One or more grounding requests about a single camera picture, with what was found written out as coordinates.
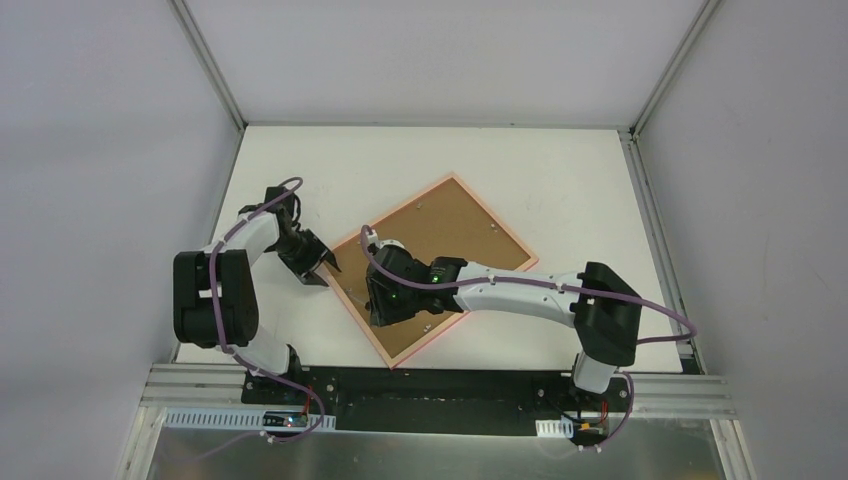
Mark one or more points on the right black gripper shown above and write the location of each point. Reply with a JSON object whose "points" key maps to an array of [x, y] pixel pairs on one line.
{"points": [[382, 304]]}

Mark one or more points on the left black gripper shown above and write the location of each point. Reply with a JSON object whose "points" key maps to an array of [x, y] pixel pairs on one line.
{"points": [[309, 255]]}

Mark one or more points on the pink photo frame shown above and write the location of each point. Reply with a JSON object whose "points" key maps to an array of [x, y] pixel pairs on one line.
{"points": [[445, 219]]}

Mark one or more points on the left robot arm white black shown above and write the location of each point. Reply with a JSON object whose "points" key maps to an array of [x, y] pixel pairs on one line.
{"points": [[215, 304]]}

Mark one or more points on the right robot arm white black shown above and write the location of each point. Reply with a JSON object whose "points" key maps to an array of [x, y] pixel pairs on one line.
{"points": [[600, 306]]}

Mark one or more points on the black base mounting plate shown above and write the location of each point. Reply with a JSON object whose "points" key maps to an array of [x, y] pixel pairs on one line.
{"points": [[433, 401]]}

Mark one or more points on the right white cable duct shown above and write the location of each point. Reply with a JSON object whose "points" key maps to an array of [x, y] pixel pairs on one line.
{"points": [[556, 428]]}

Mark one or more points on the white cable duct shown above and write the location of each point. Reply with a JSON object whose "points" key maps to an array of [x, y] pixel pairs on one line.
{"points": [[556, 428], [218, 418]]}

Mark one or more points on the left white cable duct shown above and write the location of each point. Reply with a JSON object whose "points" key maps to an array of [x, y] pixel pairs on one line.
{"points": [[218, 418]]}

